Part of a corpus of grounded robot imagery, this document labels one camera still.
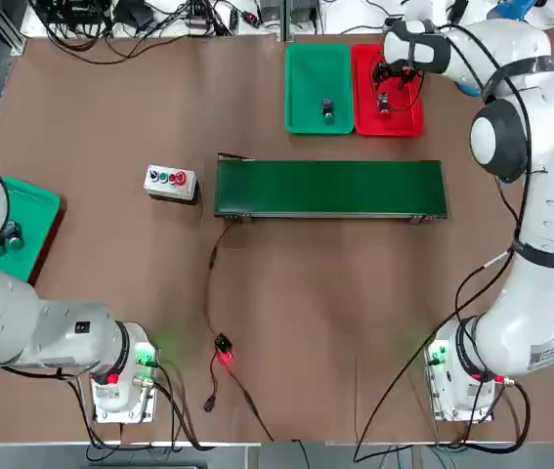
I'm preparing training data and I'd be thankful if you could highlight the aluminium frame rail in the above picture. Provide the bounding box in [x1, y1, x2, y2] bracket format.
[0, 0, 26, 55]

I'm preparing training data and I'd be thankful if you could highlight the green plastic tray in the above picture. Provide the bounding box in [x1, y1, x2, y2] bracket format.
[283, 42, 357, 136]
[0, 175, 67, 287]

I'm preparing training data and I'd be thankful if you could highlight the red and black conveyor wire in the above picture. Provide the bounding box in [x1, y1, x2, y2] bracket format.
[202, 224, 233, 341]

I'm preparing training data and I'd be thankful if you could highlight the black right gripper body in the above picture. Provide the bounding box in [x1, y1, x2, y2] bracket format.
[377, 56, 424, 80]

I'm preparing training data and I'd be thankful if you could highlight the black electronics box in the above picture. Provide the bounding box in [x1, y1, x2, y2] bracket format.
[41, 0, 107, 25]

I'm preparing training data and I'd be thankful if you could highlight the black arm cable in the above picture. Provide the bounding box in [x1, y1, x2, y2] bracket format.
[68, 361, 219, 463]
[352, 263, 517, 463]

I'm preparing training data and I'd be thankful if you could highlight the red plastic tray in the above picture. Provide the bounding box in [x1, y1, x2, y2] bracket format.
[351, 43, 426, 138]

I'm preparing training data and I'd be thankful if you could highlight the aluminium frame post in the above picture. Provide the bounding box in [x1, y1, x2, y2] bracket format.
[279, 0, 295, 44]

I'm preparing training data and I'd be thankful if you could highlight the small black circuit module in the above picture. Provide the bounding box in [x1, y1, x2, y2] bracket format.
[213, 332, 236, 368]

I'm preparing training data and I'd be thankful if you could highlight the black cable with plug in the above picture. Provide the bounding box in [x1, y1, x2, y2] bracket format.
[201, 356, 224, 415]

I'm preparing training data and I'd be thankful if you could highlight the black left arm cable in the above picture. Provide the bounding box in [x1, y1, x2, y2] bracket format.
[68, 361, 219, 463]

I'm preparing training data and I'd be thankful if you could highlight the thin red and black cable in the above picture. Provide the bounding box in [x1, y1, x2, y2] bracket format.
[227, 365, 277, 444]

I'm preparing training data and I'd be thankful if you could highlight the blue desk lamp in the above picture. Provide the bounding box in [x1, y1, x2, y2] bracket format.
[454, 0, 536, 98]

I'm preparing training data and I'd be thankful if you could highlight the black power adapter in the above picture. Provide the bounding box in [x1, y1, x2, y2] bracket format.
[112, 0, 156, 31]

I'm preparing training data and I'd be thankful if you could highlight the green belt conveyor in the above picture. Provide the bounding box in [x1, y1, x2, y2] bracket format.
[214, 151, 450, 226]

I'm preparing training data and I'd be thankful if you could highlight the grey push-button control box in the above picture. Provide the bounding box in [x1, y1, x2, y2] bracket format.
[143, 164, 203, 201]

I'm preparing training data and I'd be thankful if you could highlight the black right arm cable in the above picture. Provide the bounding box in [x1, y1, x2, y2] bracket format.
[352, 263, 517, 463]

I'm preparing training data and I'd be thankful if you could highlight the black power supply unit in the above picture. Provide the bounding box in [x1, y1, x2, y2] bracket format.
[261, 0, 322, 24]

